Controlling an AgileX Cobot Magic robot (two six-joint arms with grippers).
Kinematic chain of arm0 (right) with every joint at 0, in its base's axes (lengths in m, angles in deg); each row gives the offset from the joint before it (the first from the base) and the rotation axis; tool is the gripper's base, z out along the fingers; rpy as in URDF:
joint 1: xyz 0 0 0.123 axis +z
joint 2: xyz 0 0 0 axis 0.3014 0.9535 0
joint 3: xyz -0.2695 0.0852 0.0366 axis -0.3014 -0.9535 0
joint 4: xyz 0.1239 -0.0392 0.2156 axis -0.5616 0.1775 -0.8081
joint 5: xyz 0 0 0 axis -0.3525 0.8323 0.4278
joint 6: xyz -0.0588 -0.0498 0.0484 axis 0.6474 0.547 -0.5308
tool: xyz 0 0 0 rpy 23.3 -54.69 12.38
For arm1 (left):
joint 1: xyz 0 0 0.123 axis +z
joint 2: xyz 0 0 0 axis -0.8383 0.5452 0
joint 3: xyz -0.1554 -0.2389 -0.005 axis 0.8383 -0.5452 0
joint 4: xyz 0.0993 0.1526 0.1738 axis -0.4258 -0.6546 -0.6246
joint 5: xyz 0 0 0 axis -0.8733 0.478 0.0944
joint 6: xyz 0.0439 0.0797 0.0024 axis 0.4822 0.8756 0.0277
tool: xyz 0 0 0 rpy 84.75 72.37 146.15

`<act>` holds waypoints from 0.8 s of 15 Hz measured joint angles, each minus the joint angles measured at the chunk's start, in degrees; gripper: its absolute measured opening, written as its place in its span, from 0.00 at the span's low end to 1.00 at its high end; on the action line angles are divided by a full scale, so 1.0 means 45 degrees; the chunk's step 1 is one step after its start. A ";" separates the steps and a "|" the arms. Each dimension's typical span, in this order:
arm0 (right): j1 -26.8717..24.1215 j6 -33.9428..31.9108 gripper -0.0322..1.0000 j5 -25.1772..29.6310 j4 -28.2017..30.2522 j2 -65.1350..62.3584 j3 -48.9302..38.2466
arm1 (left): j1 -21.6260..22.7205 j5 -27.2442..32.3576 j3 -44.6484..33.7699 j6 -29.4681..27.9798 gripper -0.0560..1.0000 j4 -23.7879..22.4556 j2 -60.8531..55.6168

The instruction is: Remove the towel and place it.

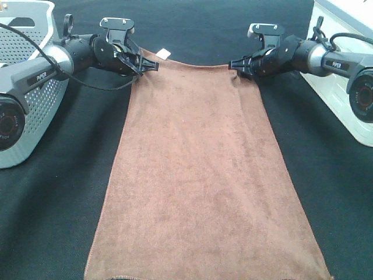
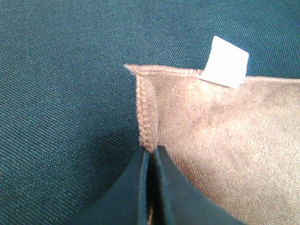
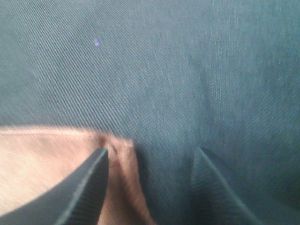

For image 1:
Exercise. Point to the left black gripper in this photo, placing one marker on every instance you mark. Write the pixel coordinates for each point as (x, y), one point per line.
(124, 61)

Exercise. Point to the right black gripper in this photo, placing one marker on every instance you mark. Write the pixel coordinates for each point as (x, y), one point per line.
(273, 62)

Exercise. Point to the brown microfibre towel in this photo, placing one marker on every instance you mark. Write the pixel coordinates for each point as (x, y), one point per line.
(199, 188)

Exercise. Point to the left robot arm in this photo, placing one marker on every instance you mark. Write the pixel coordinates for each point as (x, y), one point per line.
(59, 62)

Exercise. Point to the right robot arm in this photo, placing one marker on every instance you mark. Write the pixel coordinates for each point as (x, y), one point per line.
(317, 58)

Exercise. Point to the white plastic storage box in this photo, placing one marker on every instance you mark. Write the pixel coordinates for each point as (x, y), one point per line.
(339, 17)

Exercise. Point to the grey perforated plastic basket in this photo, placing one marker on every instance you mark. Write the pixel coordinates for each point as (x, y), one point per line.
(28, 26)

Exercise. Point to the black fabric table cover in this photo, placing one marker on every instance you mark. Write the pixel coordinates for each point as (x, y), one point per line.
(51, 203)

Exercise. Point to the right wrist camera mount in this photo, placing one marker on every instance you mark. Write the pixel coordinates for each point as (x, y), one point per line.
(269, 34)

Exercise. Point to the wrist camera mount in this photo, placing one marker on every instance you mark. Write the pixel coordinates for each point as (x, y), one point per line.
(269, 34)
(117, 29)

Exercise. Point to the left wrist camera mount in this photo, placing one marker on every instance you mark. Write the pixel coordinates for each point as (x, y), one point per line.
(117, 29)

